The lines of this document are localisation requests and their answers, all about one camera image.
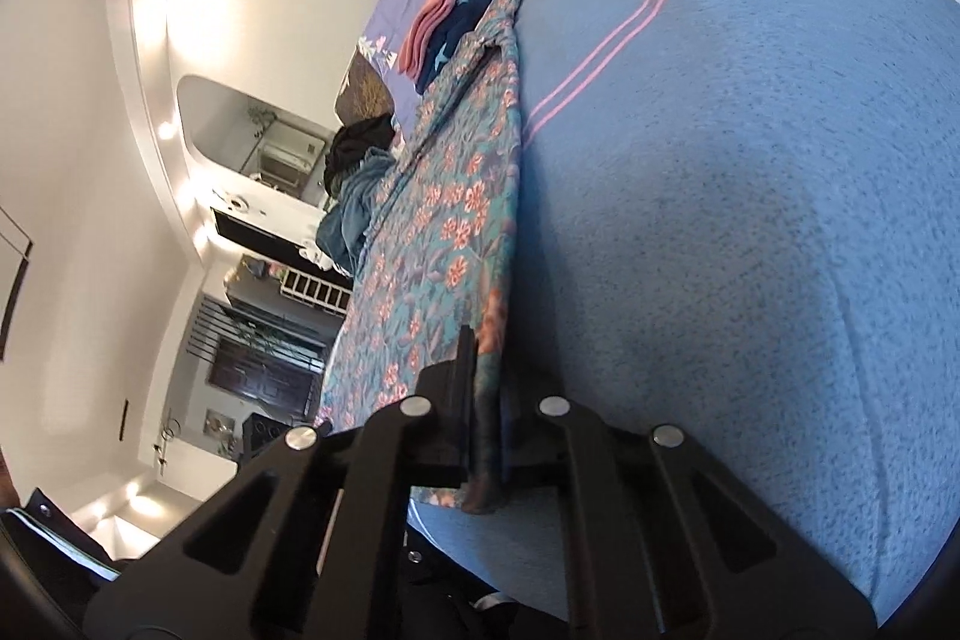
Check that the black clothing pile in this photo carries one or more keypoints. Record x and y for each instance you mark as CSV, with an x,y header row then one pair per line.
x,y
350,145

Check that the blue denim clothing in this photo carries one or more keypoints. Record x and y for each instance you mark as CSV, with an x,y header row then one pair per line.
x,y
341,234

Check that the teal floral garment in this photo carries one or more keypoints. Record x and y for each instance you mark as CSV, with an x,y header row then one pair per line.
x,y
438,254

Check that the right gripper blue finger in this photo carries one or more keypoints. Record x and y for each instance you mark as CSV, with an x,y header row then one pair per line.
x,y
445,453

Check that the navy star-patterned cloth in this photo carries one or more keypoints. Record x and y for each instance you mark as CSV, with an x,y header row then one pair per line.
x,y
445,37

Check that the brown patterned pillow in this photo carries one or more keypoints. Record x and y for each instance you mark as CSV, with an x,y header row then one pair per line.
x,y
363,95

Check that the pink folded cloth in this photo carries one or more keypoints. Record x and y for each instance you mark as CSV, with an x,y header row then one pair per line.
x,y
414,48

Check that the wall mirror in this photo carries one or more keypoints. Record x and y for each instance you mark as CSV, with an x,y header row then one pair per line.
x,y
255,139

